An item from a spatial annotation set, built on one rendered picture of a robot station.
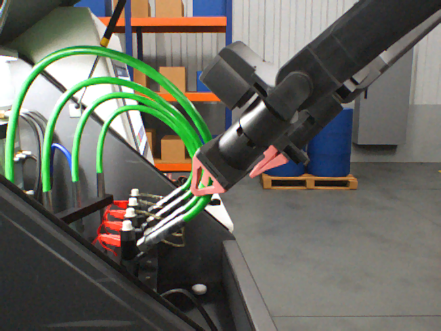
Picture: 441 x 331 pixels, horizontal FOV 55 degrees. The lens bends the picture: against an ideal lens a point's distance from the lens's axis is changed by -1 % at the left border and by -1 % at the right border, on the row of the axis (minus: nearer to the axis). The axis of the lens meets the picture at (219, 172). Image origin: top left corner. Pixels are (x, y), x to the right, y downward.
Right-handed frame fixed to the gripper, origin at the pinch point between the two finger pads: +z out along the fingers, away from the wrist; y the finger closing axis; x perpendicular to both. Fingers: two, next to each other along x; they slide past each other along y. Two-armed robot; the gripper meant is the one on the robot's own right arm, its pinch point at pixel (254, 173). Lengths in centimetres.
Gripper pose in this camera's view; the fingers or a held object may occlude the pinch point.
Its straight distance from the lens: 79.1
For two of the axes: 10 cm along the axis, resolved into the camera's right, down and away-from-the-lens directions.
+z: -6.9, 6.9, 2.3
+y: -7.1, -7.0, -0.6
